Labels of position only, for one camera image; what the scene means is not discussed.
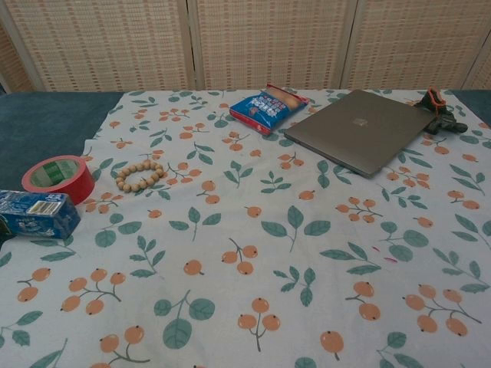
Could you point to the floral fruit print tablecloth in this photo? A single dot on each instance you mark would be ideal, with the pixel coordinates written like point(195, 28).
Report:
point(245, 237)

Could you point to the blue snack bag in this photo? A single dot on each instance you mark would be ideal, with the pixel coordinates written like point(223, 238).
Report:
point(261, 107)

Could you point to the grey closed laptop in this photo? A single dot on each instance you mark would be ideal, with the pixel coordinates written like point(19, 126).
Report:
point(360, 130)

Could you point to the bamboo folding screen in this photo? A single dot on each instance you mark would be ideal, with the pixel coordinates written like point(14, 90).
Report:
point(268, 38)

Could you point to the red tape roll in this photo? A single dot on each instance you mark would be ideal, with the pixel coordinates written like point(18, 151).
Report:
point(82, 188)

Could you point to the blue printed pack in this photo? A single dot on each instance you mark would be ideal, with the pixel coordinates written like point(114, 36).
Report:
point(38, 222)

